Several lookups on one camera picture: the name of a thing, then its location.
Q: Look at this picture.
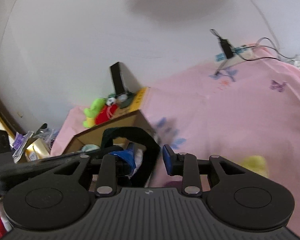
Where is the black cloth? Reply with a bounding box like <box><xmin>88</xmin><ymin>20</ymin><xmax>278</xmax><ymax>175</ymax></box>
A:
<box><xmin>101</xmin><ymin>134</ymin><xmax>160</xmax><ymax>187</ymax></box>

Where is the lime green knotted towel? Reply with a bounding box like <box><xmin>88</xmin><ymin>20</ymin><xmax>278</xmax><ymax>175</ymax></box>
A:
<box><xmin>240</xmin><ymin>155</ymin><xmax>269</xmax><ymax>178</ymax></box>

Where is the light blue soft cloth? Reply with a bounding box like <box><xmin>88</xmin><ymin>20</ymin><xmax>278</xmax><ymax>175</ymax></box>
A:
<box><xmin>81</xmin><ymin>144</ymin><xmax>100</xmax><ymax>152</ymax></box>

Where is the brown cardboard box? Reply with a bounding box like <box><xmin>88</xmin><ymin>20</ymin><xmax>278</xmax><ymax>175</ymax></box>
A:
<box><xmin>62</xmin><ymin>110</ymin><xmax>155</xmax><ymax>154</ymax></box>

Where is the red plush toy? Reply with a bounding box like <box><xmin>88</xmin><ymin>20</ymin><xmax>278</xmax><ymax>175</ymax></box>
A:
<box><xmin>95</xmin><ymin>104</ymin><xmax>119</xmax><ymax>125</ymax></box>

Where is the green yellow plush toy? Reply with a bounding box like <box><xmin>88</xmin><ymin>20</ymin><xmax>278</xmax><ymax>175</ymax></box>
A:
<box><xmin>82</xmin><ymin>98</ymin><xmax>106</xmax><ymax>128</ymax></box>

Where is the small panda plush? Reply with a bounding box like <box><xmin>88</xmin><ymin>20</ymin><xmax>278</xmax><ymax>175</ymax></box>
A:
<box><xmin>106</xmin><ymin>94</ymin><xmax>128</xmax><ymax>106</ymax></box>

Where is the black smartphone on stand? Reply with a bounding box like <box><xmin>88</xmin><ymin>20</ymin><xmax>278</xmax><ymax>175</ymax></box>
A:
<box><xmin>110</xmin><ymin>62</ymin><xmax>135</xmax><ymax>109</ymax></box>

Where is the pink printed bed sheet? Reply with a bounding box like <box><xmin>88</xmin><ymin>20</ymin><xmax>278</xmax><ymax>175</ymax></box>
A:
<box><xmin>50</xmin><ymin>43</ymin><xmax>300</xmax><ymax>239</ymax></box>

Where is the black power adapter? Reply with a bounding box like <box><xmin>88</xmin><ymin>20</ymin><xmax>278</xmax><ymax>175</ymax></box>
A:
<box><xmin>218</xmin><ymin>37</ymin><xmax>234</xmax><ymax>59</ymax></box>

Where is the white power strip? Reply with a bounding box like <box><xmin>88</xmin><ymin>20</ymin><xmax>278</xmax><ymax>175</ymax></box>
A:
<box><xmin>214</xmin><ymin>44</ymin><xmax>255</xmax><ymax>63</ymax></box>

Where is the black cable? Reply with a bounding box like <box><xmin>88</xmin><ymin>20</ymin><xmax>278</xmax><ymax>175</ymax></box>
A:
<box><xmin>214</xmin><ymin>36</ymin><xmax>298</xmax><ymax>77</ymax></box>

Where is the white cable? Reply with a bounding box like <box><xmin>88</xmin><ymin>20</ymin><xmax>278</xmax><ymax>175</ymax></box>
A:
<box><xmin>227</xmin><ymin>0</ymin><xmax>282</xmax><ymax>53</ymax></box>

